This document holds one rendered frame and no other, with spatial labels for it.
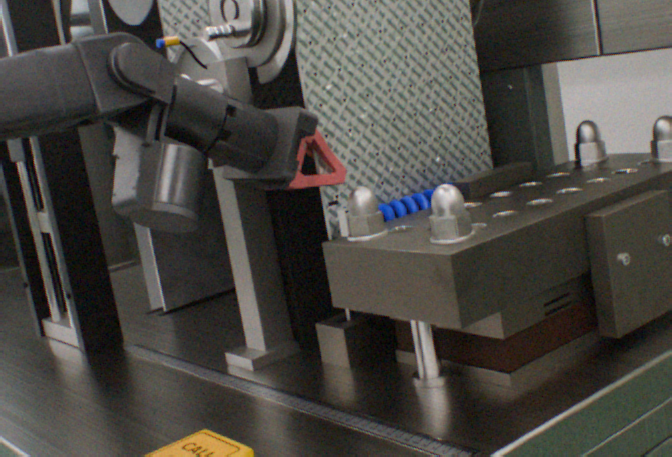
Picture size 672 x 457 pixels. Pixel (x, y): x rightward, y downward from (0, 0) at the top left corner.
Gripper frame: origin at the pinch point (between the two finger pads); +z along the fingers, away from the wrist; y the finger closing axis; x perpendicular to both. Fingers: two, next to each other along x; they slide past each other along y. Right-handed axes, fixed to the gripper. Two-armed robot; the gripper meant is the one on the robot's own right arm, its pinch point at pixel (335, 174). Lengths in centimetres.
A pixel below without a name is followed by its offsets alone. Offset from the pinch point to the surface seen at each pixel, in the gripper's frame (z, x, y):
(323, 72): -4.4, 8.6, 0.3
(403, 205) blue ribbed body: 6.4, -1.2, 3.3
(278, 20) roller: -10.1, 11.6, -0.6
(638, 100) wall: 241, 108, -143
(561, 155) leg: 48, 18, -13
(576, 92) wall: 238, 113, -172
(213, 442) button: -12.3, -25.1, 9.8
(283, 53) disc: -8.2, 9.2, -1.4
